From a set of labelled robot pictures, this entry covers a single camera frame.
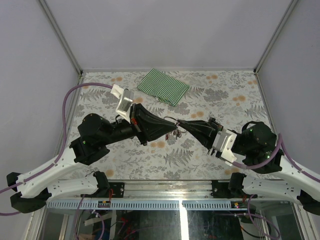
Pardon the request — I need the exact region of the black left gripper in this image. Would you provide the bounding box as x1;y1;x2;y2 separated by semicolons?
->
102;104;178;147

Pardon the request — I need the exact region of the large silver keyring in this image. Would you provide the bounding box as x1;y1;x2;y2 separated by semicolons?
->
164;116;186;141

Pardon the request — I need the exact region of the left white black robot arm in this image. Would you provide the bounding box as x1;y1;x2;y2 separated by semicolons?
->
6;104;176;214

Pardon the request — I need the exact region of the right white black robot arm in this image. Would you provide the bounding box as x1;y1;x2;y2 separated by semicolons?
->
178;118;320;215

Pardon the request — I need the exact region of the green white striped cloth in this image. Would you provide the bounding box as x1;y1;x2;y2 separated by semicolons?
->
137;68;190;107

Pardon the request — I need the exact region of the floral patterned table mat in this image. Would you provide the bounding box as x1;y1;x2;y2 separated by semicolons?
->
67;70;269;180

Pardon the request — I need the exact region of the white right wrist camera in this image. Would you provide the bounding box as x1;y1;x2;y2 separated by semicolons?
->
212;128;237;166

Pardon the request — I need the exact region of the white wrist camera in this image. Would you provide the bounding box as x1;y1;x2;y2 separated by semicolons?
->
212;128;237;166
110;84;134;123

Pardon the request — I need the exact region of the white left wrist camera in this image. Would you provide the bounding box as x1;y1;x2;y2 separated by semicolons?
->
110;84;134;123

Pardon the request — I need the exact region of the aluminium mounting rail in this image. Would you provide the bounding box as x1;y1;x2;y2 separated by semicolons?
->
52;176;307;203

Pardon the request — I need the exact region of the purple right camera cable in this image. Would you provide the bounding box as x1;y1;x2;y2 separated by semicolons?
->
232;132;320;182

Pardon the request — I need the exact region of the white slotted cable duct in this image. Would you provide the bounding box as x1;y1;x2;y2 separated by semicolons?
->
46;199;247;211

